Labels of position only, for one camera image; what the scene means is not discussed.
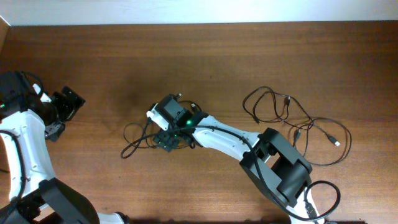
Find separated black usb cable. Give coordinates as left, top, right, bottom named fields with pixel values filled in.
left=287, top=117, right=353, bottom=167

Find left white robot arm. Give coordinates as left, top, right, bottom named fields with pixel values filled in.
left=1, top=71, right=129, bottom=224

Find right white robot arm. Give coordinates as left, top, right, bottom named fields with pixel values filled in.
left=146, top=95, right=326, bottom=223

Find black usb cables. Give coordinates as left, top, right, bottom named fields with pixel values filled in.
left=120, top=92, right=203, bottom=160

